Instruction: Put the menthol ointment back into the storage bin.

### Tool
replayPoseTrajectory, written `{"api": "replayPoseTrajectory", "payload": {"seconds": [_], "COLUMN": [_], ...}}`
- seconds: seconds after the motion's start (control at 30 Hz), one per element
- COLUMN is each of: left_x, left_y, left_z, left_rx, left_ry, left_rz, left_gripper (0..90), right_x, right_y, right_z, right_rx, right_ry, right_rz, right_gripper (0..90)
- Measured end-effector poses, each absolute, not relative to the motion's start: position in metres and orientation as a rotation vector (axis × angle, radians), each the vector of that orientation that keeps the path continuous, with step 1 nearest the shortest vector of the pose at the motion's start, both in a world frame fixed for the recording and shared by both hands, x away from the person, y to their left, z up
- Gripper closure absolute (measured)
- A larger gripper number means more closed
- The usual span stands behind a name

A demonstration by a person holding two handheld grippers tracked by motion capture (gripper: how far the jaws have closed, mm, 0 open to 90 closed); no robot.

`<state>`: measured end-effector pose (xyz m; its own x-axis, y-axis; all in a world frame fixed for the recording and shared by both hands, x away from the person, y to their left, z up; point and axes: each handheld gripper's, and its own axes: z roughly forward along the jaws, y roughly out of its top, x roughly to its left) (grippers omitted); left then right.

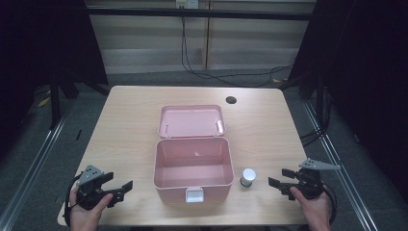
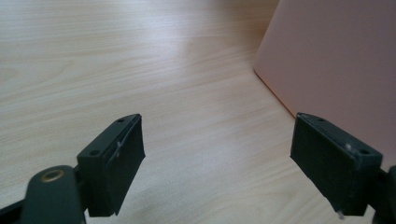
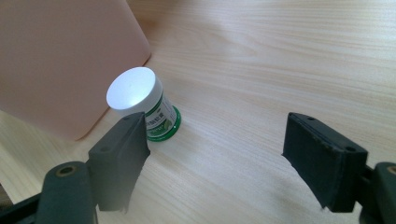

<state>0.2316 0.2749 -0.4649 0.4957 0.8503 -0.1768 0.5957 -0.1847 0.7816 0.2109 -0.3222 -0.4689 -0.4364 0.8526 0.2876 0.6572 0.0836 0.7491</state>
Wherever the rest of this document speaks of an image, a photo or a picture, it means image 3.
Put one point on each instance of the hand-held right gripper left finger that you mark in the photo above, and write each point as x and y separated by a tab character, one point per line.
116	165

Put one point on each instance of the white green-labelled medicine bottle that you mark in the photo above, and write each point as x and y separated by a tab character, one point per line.
146	99

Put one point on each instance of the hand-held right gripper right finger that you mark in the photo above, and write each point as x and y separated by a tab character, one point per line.
327	161

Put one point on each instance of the pink plastic container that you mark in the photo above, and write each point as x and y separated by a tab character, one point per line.
59	62

